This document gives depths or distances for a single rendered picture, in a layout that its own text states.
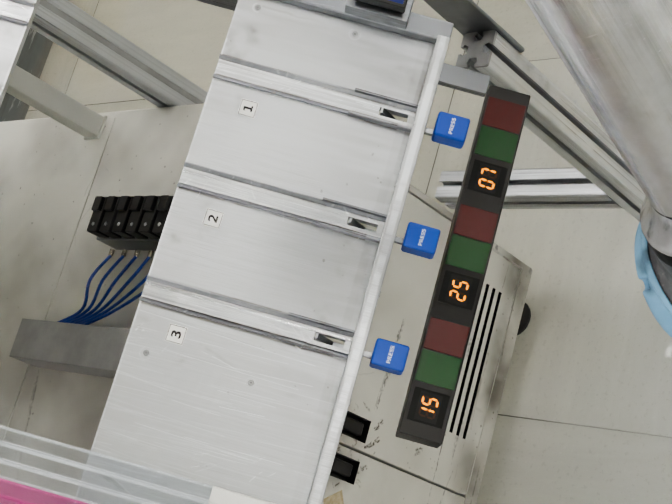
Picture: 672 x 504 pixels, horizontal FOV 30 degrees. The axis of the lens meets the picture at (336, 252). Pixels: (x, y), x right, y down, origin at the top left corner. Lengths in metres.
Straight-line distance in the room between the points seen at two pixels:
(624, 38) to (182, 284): 0.51
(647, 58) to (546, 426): 1.13
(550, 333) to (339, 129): 0.80
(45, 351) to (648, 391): 0.81
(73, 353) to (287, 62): 0.49
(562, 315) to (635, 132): 1.10
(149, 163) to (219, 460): 0.60
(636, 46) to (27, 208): 1.16
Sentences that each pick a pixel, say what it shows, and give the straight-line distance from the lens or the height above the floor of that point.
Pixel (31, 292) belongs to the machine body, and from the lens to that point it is 1.69.
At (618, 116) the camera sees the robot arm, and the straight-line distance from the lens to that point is 0.80.
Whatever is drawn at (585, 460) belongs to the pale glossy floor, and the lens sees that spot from 1.79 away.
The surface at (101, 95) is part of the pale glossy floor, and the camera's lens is 2.98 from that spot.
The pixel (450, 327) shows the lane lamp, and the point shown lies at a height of 0.66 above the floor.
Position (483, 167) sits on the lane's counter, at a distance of 1.17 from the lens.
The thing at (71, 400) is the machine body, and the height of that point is 0.62.
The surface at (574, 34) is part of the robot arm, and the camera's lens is 0.76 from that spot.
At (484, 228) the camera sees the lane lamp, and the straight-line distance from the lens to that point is 1.15.
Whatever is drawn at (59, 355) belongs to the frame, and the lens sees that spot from 1.51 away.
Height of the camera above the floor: 1.51
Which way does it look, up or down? 43 degrees down
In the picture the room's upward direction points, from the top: 59 degrees counter-clockwise
